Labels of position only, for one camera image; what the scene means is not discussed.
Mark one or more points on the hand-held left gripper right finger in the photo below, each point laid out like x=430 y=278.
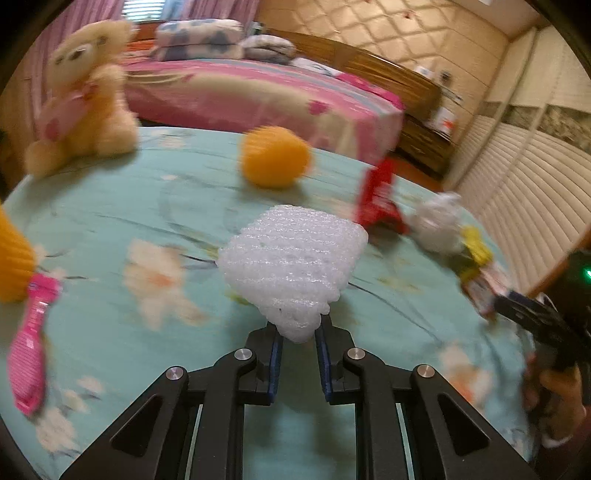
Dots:
x=323 y=364

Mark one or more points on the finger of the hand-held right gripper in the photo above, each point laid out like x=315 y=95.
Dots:
x=526 y=314

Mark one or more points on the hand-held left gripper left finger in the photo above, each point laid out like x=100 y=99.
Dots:
x=276 y=364

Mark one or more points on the yellow snack packet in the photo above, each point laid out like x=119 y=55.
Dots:
x=475 y=244

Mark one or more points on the white foam net sleeve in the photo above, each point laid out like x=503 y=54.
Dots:
x=291 y=258

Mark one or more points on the white tissue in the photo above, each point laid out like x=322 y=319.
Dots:
x=436 y=221

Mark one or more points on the red snack packet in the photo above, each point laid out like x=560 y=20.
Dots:
x=376 y=198

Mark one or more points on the yellow spiky ball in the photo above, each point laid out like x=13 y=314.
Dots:
x=274 y=159

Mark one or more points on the pink packet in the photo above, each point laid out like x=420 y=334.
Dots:
x=30 y=350

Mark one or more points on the orange foam net sleeve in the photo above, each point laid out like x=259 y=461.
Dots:
x=14 y=263

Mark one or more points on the person's right hand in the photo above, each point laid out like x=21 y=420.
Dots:
x=561 y=392

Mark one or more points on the louvred wardrobe doors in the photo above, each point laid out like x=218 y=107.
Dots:
x=521 y=184

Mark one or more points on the wooden nightstand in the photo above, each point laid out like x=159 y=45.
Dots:
x=425 y=147

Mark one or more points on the white appliance with orange label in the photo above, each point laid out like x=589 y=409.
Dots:
x=443 y=120

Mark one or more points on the bed with pink floral sheet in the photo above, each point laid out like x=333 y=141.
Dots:
x=240 y=92

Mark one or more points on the wooden headboard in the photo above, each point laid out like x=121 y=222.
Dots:
x=383 y=74

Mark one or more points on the white pillow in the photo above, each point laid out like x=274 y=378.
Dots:
x=316 y=67

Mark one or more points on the cream teddy bear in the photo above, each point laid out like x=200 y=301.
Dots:
x=87 y=115

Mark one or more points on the folded grey patterned quilt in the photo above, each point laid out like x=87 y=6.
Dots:
x=268 y=48

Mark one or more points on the folded quilt with blue hearts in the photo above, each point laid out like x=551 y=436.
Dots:
x=198 y=39

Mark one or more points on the window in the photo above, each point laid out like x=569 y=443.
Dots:
x=143 y=5

